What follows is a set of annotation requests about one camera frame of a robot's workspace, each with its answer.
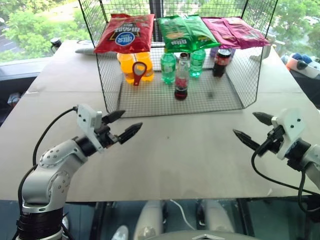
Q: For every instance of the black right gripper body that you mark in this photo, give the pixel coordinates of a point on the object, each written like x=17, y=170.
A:
x=275, y=141

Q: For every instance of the red bottle opener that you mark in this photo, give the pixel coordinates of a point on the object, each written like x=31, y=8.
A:
x=137, y=78

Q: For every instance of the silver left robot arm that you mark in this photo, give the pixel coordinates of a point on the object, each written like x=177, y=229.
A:
x=50, y=160

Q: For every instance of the dark cola plastic bottle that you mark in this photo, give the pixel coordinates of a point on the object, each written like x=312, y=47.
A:
x=221, y=62

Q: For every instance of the white cup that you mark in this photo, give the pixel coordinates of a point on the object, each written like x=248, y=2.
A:
x=266, y=52

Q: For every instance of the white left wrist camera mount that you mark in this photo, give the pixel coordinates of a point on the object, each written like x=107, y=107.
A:
x=86, y=117

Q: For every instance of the glass cola bottle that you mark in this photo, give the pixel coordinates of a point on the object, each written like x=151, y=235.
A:
x=181, y=85

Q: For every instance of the white rounded robot foot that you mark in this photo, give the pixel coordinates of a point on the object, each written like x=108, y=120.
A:
x=120, y=233

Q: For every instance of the green soda plastic bottle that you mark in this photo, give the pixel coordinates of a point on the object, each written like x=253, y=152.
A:
x=197, y=65
x=168, y=67

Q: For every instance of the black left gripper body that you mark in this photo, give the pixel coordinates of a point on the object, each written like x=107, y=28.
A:
x=103, y=133

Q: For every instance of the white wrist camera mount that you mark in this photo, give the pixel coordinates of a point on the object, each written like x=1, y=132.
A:
x=86, y=117
x=291, y=125

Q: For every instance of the grey robot torso edge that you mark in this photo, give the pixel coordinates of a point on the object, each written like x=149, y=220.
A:
x=205, y=236

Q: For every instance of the orange soda plastic bottle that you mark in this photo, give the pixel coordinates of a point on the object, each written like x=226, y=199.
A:
x=147, y=60
x=126, y=70

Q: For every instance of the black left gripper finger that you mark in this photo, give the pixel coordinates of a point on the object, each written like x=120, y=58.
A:
x=130, y=132
x=113, y=116

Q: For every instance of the red chip bag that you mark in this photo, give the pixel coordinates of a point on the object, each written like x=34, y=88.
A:
x=125, y=35

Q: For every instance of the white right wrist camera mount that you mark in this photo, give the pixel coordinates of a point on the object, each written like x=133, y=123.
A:
x=291, y=125

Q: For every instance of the purple chip bag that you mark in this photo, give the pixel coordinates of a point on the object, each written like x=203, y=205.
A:
x=250, y=35
x=217, y=32

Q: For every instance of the green chip bag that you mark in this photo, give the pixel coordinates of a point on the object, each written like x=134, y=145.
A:
x=202, y=32
x=175, y=40

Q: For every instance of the black round device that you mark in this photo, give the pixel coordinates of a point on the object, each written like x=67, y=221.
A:
x=55, y=42

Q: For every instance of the pile of plush toys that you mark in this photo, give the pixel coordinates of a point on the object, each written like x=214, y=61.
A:
x=302, y=63

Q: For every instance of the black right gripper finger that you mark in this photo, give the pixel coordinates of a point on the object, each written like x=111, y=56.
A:
x=263, y=117
x=246, y=140

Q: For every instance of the grey rounded robot leg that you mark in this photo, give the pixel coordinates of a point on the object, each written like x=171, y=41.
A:
x=217, y=217
x=150, y=220

